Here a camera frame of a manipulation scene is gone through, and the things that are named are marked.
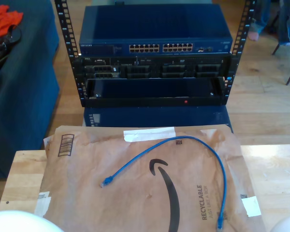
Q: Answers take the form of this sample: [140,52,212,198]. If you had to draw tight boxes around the blue network cable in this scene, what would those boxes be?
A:
[99,135,228,230]

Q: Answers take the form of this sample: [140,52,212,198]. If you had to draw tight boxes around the dark blue equipment case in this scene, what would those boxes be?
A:
[83,106,233,128]

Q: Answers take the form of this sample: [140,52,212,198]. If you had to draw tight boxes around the black rack server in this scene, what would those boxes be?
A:
[81,56,230,79]

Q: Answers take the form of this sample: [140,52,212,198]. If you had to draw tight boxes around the brown printed paper mailer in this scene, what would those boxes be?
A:
[34,124,267,232]

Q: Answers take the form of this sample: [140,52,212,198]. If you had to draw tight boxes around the plain brown paper mailer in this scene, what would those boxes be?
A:
[43,133,58,160]

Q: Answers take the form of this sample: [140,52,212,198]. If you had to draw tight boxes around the blue sofa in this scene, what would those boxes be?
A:
[0,0,61,181]

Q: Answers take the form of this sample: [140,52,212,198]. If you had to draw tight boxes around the person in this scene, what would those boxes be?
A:
[247,0,273,41]

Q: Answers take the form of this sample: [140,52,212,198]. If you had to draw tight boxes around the orange cloth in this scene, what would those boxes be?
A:
[0,3,24,41]

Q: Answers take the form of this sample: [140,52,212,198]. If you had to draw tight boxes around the black open frame rack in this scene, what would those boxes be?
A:
[53,0,257,108]

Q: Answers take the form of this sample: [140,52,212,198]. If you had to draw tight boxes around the blue network switch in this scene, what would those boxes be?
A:
[78,4,233,57]

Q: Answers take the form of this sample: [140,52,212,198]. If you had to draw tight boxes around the black strap bundle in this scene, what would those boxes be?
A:
[0,25,23,69]

